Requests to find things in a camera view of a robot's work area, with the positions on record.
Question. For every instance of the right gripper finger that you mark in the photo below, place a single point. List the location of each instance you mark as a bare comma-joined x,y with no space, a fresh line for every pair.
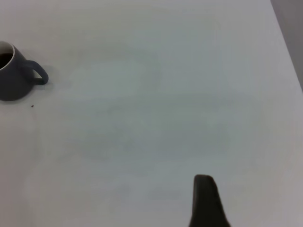
206,203

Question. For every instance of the dark grey ceramic mug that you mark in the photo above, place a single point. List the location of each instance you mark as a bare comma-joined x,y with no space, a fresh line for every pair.
11,80

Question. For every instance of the black coffee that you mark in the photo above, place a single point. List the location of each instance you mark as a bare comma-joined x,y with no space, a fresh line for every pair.
4,60

